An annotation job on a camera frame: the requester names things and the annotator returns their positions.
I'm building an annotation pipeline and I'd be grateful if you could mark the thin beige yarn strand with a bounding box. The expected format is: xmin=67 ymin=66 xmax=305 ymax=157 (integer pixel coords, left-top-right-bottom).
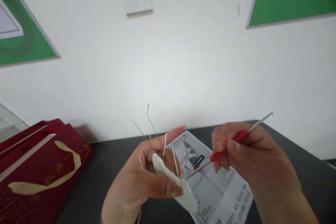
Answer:
xmin=131 ymin=103 xmax=182 ymax=178

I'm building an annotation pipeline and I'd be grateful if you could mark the clear glass panel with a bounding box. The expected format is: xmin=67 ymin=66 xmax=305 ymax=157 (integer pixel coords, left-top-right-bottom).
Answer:
xmin=0 ymin=102 xmax=30 ymax=145

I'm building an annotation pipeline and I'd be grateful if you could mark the printed instruction sheet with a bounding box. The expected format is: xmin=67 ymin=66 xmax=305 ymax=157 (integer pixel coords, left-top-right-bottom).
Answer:
xmin=166 ymin=129 xmax=256 ymax=224

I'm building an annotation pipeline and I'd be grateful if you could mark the red handled crochet hook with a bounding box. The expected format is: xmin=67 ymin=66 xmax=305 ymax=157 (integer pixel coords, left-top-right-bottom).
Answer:
xmin=192 ymin=112 xmax=274 ymax=176

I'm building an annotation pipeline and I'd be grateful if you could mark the red gift bag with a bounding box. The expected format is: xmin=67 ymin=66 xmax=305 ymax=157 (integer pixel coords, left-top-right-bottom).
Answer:
xmin=0 ymin=118 xmax=93 ymax=224

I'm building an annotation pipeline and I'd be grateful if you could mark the green framed wall poster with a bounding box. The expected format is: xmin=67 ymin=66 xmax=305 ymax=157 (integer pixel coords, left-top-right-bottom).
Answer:
xmin=0 ymin=0 xmax=61 ymax=69
xmin=245 ymin=0 xmax=336 ymax=29

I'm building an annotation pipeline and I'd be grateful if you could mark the person's left hand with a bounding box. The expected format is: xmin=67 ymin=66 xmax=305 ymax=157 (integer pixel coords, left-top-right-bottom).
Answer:
xmin=106 ymin=125 xmax=187 ymax=210

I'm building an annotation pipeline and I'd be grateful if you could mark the person's right hand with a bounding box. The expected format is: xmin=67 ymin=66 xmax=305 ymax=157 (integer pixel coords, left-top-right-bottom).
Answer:
xmin=211 ymin=122 xmax=303 ymax=204

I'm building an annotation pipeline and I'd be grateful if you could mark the white crochet piece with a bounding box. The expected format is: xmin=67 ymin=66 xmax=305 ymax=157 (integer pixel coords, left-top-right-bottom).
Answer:
xmin=152 ymin=152 xmax=198 ymax=213

